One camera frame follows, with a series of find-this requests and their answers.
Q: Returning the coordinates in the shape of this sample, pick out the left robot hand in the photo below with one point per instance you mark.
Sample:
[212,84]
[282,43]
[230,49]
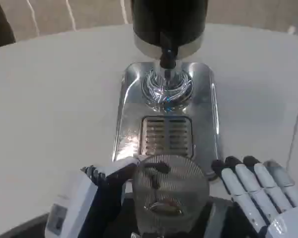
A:
[106,198]

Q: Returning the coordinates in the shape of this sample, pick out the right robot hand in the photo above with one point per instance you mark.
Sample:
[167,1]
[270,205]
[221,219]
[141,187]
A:
[258,196]

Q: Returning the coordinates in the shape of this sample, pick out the clear ribbed glass cup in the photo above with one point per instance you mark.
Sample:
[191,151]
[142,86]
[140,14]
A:
[172,188]

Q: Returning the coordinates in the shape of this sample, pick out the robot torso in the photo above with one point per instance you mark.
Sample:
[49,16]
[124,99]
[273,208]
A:
[219,218]

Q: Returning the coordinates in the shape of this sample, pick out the slotted steel tray grid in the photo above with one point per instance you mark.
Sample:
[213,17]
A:
[167,135]

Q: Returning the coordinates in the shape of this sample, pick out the steel drip tray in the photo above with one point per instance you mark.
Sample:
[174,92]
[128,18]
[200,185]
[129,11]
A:
[203,111]

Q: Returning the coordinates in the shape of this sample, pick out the black dispenser tap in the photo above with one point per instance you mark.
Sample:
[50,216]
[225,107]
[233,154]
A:
[168,59]

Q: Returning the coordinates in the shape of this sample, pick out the small white background object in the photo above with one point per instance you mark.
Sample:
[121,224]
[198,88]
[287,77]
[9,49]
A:
[293,29]

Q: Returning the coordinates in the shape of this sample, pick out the black steel drink dispenser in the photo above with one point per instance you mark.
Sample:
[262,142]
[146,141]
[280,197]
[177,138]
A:
[169,22]

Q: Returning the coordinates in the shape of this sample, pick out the dark brown background object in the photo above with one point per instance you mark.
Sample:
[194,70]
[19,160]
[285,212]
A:
[0,22]

